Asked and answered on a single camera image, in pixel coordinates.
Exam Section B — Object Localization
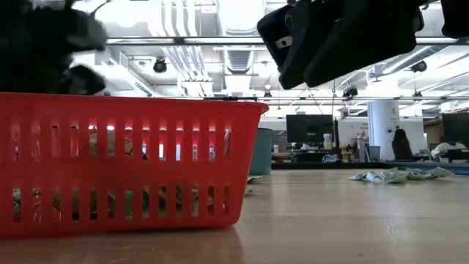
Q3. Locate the green plastic cup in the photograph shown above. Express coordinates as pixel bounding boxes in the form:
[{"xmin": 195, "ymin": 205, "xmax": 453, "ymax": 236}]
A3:
[{"xmin": 249, "ymin": 128, "xmax": 274, "ymax": 176}]

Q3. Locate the black computer monitor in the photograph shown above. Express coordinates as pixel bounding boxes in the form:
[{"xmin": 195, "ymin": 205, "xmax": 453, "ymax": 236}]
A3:
[
  {"xmin": 441, "ymin": 112, "xmax": 469, "ymax": 144},
  {"xmin": 285, "ymin": 114, "xmax": 336, "ymax": 144}
]

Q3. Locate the wire mesh waste bin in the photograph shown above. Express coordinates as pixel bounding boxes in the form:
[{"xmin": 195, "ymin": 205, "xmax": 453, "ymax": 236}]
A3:
[{"xmin": 367, "ymin": 145, "xmax": 382, "ymax": 163}]

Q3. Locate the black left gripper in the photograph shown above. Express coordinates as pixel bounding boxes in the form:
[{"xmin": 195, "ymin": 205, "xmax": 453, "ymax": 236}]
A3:
[{"xmin": 0, "ymin": 0, "xmax": 108, "ymax": 96}]

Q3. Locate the white round column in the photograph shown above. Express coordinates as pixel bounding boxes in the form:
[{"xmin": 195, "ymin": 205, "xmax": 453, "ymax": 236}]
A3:
[{"xmin": 367, "ymin": 99, "xmax": 404, "ymax": 162}]

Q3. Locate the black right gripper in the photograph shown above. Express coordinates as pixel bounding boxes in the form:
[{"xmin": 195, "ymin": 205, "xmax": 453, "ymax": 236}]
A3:
[{"xmin": 303, "ymin": 0, "xmax": 469, "ymax": 89}]

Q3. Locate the black aluminium table frame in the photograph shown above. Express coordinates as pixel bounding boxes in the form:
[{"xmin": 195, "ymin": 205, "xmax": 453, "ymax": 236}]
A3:
[{"xmin": 270, "ymin": 161, "xmax": 469, "ymax": 175}]

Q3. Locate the person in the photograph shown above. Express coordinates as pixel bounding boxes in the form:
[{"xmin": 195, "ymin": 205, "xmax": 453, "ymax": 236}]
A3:
[
  {"xmin": 431, "ymin": 142, "xmax": 468, "ymax": 160},
  {"xmin": 391, "ymin": 128, "xmax": 413, "ymax": 161}
]

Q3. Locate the red slotted plastic basket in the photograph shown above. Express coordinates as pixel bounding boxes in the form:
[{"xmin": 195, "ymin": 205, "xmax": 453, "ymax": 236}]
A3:
[{"xmin": 0, "ymin": 92, "xmax": 270, "ymax": 239}]

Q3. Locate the black track spotlight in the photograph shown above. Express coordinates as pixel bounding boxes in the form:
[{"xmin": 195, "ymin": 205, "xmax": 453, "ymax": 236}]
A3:
[
  {"xmin": 152, "ymin": 57, "xmax": 169, "ymax": 75},
  {"xmin": 410, "ymin": 59, "xmax": 429, "ymax": 74},
  {"xmin": 341, "ymin": 85, "xmax": 360, "ymax": 100}
]

